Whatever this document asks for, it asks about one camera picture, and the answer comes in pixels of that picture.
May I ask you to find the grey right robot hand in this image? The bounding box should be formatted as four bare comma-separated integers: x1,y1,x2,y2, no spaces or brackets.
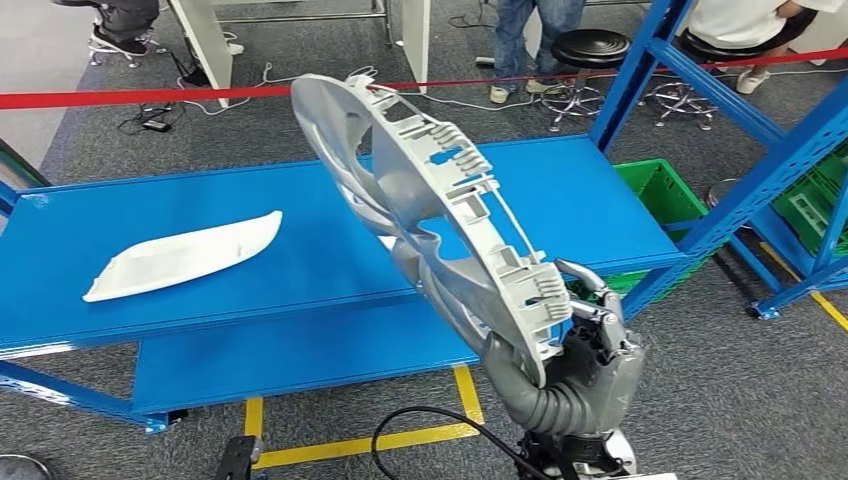
479,258,649,440

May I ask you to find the grey plastic wheel cover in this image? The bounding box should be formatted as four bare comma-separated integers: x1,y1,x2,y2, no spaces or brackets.
290,72,575,390

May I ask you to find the blue metal shelf rack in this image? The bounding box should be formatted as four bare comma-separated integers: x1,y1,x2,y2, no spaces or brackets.
0,0,848,436
728,142,848,322

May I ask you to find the white curved plastic trim part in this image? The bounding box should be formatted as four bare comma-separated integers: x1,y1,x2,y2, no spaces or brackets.
82,210,284,304

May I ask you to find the green plastic crate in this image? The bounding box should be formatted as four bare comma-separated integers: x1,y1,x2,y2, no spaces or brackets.
771,148,848,260
568,158,712,301

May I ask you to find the chrome stanchion base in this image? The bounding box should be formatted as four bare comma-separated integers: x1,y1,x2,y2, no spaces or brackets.
704,176,744,214

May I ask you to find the black round stool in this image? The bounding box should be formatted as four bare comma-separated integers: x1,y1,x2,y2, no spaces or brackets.
539,28,633,134
637,29,771,131

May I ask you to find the person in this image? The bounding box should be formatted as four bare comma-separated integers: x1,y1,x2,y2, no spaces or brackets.
684,0,848,97
488,0,588,106
51,0,162,58

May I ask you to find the white desk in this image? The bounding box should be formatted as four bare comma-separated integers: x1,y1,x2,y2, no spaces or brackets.
164,0,433,110

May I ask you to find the red barrier belt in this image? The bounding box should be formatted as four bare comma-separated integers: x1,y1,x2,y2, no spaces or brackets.
0,46,848,112

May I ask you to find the chrome stanchion with round base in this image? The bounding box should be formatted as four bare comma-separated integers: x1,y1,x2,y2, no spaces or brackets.
0,453,55,480

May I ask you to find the chrome stool base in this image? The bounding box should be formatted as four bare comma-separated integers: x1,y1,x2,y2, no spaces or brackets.
85,36,161,70

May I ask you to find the chrome stanchion with black head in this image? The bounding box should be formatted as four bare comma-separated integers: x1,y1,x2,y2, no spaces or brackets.
0,137,54,194

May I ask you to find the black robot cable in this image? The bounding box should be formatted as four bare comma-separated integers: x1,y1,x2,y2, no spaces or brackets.
370,405,552,480

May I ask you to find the white floor cable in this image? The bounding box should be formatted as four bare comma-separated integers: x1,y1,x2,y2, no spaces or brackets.
174,62,539,118

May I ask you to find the black power adapter cable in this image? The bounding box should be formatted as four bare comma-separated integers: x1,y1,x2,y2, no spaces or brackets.
117,49,214,136

